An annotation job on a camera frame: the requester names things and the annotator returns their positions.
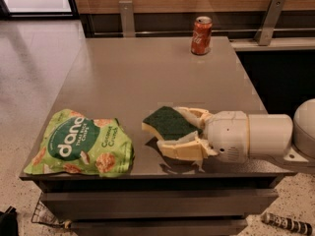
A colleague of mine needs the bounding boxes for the wire basket on floor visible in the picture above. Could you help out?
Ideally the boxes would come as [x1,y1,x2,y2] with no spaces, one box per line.
[31,200,72,229]

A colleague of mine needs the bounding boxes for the metal bracket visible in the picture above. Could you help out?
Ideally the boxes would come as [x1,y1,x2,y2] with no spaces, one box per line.
[254,0,286,46]
[119,0,136,37]

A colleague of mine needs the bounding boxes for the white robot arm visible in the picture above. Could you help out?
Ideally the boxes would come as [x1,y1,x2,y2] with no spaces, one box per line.
[157,99,314,164]

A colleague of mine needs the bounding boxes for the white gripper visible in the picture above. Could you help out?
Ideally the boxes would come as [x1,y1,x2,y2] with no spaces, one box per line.
[157,106,249,163]

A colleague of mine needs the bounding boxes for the green rice chip bag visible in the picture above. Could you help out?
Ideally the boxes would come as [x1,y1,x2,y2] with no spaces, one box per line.
[24,109,134,177]

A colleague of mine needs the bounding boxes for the grey drawer cabinet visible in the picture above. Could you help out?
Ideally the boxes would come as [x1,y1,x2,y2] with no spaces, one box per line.
[21,36,288,236]

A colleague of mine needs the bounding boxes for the wooden counter panel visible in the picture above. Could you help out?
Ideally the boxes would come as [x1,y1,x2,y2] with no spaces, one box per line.
[74,0,315,38]

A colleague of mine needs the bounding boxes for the black object on floor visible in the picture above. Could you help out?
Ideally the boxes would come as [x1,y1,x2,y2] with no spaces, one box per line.
[0,206,19,236]

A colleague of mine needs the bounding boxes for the right metal bracket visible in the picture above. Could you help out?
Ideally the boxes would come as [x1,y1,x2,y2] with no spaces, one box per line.
[254,0,286,46]

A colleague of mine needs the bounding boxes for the left metal bracket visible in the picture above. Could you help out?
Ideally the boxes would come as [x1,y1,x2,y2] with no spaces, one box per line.
[119,0,136,37]

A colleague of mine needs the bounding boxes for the orange soda can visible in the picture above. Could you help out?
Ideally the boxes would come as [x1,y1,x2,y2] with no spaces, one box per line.
[191,16,213,55]

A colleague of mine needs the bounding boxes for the black patterned tube on floor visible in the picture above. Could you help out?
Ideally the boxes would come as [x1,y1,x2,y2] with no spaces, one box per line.
[261,212,313,236]

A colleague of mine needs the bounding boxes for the green and yellow sponge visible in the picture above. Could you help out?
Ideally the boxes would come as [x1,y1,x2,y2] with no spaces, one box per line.
[142,106,202,141]

